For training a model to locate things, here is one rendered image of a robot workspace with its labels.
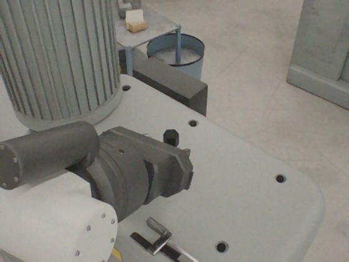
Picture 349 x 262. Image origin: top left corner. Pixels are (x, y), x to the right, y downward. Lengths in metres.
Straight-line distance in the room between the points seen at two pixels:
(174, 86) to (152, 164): 0.59
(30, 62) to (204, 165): 0.29
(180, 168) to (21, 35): 0.28
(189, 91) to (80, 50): 0.46
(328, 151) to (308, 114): 0.46
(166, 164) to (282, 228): 0.19
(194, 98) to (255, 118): 2.57
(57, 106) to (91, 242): 0.35
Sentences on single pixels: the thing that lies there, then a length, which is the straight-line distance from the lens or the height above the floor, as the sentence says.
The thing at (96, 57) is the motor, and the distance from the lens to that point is 0.59.
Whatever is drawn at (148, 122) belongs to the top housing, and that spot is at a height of 1.89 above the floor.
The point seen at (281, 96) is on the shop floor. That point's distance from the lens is 3.82.
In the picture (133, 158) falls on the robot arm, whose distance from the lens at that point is 0.38.
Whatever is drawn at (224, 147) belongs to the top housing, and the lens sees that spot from 0.61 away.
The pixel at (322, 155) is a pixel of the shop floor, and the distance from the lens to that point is 3.36.
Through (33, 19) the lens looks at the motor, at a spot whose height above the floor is 2.10.
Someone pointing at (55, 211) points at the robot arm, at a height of 2.11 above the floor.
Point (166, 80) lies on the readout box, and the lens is 1.00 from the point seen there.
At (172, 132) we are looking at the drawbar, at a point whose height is 1.96.
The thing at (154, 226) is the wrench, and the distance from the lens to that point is 0.51.
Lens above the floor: 2.33
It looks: 45 degrees down
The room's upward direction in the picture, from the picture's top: straight up
